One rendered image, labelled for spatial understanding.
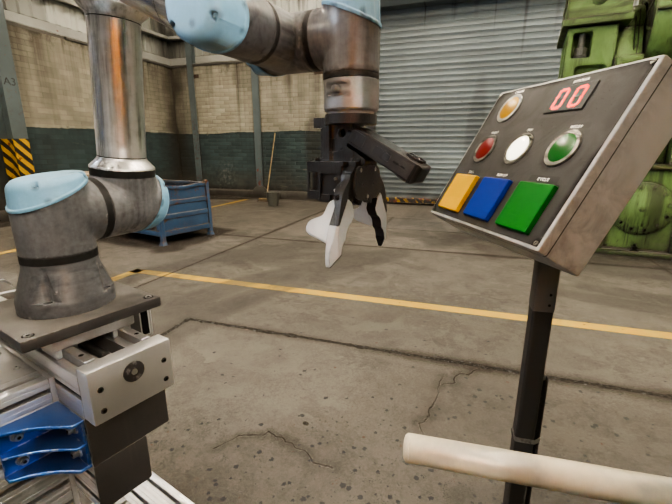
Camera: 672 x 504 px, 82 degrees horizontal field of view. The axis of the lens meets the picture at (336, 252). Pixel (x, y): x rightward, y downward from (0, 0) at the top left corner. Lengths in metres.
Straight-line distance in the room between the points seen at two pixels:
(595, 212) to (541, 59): 7.72
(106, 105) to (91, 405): 0.50
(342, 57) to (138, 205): 0.50
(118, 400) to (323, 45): 0.60
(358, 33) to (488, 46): 7.77
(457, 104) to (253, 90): 4.34
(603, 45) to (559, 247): 4.64
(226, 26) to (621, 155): 0.50
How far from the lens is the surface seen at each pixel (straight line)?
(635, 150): 0.64
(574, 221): 0.59
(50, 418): 0.80
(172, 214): 5.02
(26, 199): 0.78
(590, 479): 0.73
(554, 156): 0.65
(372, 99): 0.55
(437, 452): 0.69
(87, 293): 0.79
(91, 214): 0.80
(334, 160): 0.56
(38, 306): 0.80
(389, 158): 0.52
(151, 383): 0.76
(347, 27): 0.55
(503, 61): 8.25
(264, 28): 0.52
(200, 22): 0.48
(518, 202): 0.64
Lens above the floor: 1.09
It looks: 15 degrees down
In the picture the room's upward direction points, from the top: straight up
